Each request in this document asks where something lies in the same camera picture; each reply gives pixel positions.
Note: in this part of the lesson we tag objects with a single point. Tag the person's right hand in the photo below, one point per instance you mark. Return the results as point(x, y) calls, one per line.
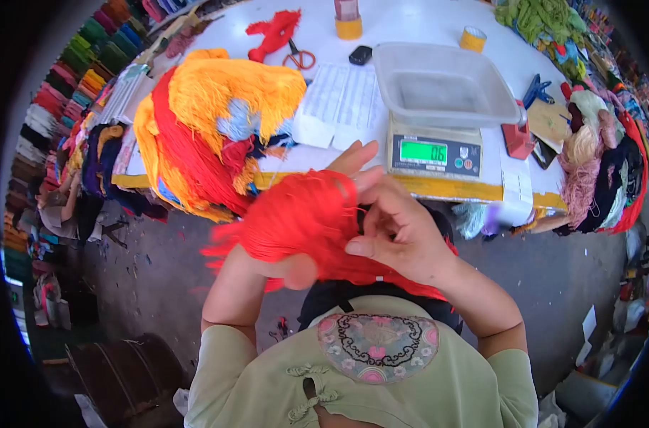
point(410, 235)

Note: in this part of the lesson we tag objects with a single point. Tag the person's left hand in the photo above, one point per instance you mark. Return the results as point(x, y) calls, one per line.
point(295, 272)

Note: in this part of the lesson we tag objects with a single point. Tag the person's left fingers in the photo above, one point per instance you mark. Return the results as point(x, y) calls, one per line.
point(356, 159)

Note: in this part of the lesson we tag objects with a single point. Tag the person's left thumb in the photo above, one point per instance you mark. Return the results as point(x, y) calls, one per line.
point(302, 272)

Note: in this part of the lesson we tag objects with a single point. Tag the person's right thumb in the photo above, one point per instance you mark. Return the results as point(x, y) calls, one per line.
point(372, 245)

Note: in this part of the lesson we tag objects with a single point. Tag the person's right fingers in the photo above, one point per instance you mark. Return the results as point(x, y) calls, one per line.
point(383, 206)

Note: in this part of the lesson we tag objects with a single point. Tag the red yarn skein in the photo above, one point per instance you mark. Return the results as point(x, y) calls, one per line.
point(303, 219)

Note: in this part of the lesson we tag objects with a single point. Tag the white label sheets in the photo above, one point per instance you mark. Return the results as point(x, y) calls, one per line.
point(340, 101)

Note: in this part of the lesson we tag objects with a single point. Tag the digital weighing scale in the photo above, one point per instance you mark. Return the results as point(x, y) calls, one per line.
point(436, 155)

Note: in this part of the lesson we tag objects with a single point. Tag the pale blue yarn tuft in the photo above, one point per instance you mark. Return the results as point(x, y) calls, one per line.
point(471, 219)

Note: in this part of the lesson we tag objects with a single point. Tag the small black device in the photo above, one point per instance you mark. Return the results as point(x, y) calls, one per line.
point(360, 55)

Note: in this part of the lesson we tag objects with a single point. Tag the clear plastic tub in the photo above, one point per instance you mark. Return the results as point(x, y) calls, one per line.
point(442, 85)

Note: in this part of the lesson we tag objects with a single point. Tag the yellow tape roll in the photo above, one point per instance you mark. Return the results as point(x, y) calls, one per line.
point(349, 29)
point(472, 40)

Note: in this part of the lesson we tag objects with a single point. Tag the white label strip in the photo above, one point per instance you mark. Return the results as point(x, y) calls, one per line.
point(517, 190)

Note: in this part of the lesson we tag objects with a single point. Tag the red tape dispenser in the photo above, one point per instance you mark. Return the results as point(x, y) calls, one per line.
point(517, 139)

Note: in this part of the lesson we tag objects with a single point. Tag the small red yarn bundle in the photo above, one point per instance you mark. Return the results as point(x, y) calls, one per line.
point(275, 33)

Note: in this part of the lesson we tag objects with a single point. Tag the pink clear cup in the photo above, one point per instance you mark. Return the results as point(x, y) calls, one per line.
point(347, 8)

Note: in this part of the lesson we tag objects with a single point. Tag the person's body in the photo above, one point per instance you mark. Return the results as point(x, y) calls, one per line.
point(399, 396)

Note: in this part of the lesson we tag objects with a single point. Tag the pile of orange red yarn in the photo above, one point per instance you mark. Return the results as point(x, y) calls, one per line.
point(196, 133)

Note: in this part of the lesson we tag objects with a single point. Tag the brown cardboard piece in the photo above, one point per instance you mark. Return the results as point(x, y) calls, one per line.
point(550, 120)

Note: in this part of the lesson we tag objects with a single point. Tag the blue plastic clamp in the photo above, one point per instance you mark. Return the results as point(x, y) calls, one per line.
point(536, 91)

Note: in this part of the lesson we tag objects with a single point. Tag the dark brown stool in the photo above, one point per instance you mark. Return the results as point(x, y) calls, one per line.
point(126, 374)

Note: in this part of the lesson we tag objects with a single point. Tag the heap of mixed yarn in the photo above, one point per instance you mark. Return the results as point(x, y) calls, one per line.
point(602, 160)

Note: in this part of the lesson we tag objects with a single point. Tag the dark purple yarn bundle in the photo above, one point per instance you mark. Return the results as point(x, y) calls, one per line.
point(102, 160)

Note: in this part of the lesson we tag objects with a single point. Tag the pile of green yarn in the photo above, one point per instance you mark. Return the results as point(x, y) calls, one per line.
point(538, 19)

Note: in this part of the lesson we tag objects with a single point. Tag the stack of white papers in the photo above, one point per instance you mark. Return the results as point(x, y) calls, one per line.
point(123, 96)

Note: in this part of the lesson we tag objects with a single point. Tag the full yarn shelf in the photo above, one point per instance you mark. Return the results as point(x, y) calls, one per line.
point(62, 91)

